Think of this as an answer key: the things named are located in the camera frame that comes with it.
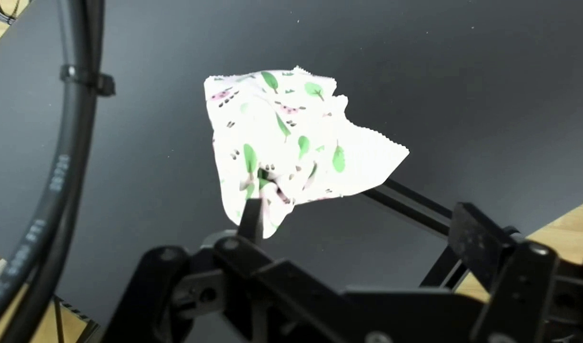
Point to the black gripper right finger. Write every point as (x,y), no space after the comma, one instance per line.
(478,241)

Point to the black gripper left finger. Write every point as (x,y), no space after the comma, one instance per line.
(252,220)

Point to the white cloth with green leaves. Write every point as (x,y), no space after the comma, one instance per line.
(284,145)

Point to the black tripod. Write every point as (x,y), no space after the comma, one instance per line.
(417,206)

